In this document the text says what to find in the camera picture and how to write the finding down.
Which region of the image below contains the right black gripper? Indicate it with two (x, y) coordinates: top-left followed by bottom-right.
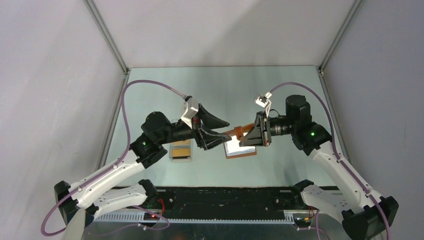
(239, 111), (297, 147)

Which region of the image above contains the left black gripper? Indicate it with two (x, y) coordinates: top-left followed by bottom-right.
(158, 103), (232, 150)

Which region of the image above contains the brown leather card holder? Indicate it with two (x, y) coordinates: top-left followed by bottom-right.
(223, 123), (257, 159)

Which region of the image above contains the clear plastic card box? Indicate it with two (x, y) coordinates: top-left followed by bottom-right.
(169, 139), (193, 163)

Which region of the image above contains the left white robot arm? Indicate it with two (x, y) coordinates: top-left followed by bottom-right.
(54, 104), (231, 226)

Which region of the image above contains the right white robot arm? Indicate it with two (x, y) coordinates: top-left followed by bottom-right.
(239, 93), (399, 240)

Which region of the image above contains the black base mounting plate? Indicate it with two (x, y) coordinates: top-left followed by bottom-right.
(141, 186), (309, 220)

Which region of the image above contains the right small circuit board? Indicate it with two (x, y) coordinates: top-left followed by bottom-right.
(294, 217), (314, 224)

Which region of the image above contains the small circuit board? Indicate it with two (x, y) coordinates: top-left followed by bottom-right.
(294, 217), (314, 224)
(143, 213), (160, 221)

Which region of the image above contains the left small circuit board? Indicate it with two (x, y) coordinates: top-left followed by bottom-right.
(143, 213), (160, 221)

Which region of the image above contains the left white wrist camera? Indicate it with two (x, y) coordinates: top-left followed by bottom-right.
(180, 95), (199, 129)

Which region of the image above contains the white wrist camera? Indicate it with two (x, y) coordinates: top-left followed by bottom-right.
(254, 91), (272, 116)
(180, 95), (199, 129)

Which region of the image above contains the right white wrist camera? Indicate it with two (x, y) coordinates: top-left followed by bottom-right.
(254, 91), (272, 116)

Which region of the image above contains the grey slotted cable duct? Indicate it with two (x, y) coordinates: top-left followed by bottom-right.
(94, 211), (295, 224)

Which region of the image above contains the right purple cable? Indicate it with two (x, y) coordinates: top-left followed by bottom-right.
(268, 82), (392, 240)

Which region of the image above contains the right aluminium frame post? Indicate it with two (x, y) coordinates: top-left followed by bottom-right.
(317, 0), (363, 77)

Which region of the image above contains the aluminium frame post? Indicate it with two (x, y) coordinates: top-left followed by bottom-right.
(317, 0), (363, 77)
(83, 0), (129, 75)

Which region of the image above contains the left aluminium frame post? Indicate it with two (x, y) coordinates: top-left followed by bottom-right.
(83, 0), (129, 75)

